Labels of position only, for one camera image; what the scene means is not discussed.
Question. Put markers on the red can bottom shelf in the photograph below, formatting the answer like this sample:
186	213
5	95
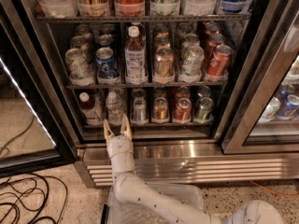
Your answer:
182	111

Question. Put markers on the white green can left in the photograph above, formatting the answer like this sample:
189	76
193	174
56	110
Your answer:
80	72

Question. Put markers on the gold can top shelf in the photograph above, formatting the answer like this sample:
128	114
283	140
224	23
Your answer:
92	8

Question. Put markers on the green can bottom shelf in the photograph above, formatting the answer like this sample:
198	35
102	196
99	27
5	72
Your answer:
203	110

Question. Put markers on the steel fridge bottom grille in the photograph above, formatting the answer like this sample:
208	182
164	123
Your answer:
198	163

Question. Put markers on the open fridge glass door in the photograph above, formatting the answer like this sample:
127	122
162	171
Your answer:
30	139

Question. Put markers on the wire shelf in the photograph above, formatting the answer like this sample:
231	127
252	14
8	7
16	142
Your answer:
113	19
145	85

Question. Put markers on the white green can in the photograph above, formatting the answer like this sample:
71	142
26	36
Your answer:
80	72
191	67

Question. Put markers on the upper wire shelf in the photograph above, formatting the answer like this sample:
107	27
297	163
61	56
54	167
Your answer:
113	19

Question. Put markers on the white green can right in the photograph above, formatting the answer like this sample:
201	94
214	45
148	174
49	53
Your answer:
191	67

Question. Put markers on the brown tea bottle bottom shelf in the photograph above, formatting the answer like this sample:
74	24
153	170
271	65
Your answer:
92	108

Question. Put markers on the clear water bottle front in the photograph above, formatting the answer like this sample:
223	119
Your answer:
115	109

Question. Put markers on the middle wire shelf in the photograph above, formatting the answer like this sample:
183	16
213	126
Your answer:
145	85

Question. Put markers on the gold can shelf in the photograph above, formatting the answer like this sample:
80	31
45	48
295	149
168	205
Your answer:
163	65
92	8
160	112

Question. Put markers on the gold can bottom shelf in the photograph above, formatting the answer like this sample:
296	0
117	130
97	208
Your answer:
160	112

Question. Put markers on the brown tea bottle middle shelf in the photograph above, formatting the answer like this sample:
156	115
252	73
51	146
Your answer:
135	57

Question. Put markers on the silver can bottom shelf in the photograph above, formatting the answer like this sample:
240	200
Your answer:
140	113

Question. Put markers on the blue pepsi can middle shelf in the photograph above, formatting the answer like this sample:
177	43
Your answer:
107	65

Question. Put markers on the gold can middle shelf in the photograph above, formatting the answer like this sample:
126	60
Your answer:
163	65

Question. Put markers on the clear water bottle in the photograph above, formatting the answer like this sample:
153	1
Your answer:
115	109
121	92

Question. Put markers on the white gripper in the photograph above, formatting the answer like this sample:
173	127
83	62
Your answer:
120	146

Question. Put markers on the brown tea bottle shelf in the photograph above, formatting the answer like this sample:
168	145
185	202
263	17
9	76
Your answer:
135	57
92	108

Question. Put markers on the closed fridge right door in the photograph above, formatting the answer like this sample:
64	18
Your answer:
263	61

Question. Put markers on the clear plastic bin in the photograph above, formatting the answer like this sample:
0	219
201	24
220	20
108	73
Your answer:
130	213

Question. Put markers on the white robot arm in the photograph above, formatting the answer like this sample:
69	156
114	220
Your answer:
130	188

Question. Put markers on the clear bottle top right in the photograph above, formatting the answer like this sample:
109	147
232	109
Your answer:
198	7

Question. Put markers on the red can middle shelf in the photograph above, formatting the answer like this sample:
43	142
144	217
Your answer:
216	68

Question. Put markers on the clear water bottle behind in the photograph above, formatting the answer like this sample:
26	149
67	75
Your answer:
121	92

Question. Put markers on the clear bottle top left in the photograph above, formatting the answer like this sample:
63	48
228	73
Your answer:
59	8

